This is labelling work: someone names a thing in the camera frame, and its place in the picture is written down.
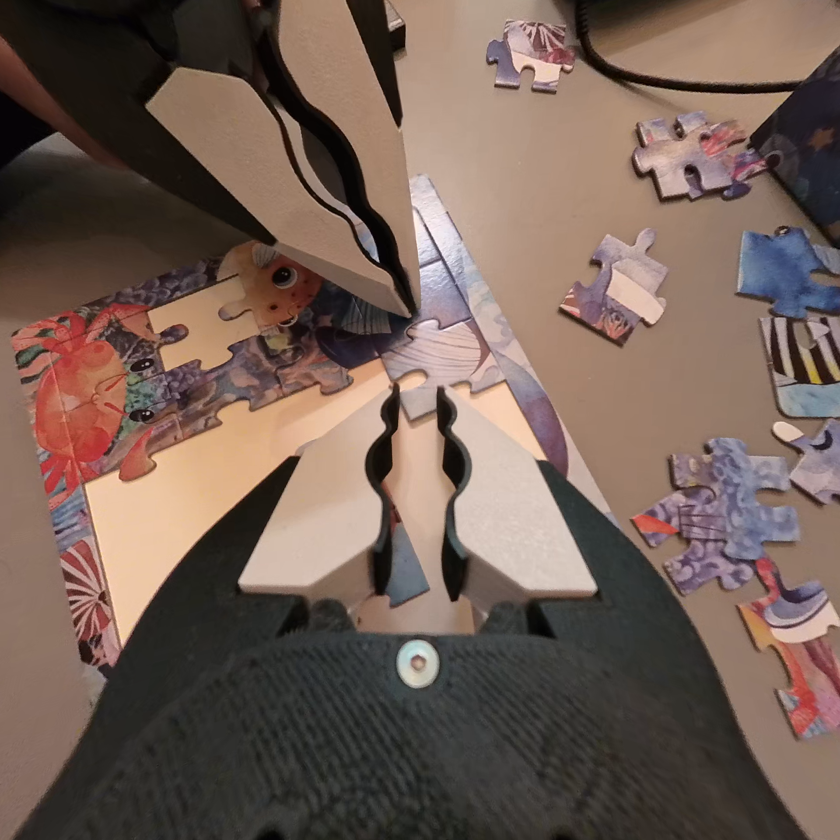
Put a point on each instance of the jigsaw puzzle frame tray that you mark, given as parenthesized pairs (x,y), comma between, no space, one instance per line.
(197,512)

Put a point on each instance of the scattered loose jigsaw pieces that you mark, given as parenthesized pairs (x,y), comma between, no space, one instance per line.
(722,499)

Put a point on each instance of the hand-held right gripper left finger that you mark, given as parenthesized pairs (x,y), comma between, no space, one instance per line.
(308,525)

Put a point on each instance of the striped whale jigsaw piece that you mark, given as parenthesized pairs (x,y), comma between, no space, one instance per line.
(446,354)

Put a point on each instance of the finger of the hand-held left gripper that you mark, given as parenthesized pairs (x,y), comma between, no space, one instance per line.
(348,98)
(249,170)

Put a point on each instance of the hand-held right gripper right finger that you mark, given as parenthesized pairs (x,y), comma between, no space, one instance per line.
(518,531)

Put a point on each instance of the assembled jigsaw puzzle section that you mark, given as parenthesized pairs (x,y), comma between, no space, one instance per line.
(295,341)

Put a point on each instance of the person's left forearm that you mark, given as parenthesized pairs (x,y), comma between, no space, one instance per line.
(33,85)

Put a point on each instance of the illustrated puzzle box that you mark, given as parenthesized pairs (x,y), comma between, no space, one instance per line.
(807,144)

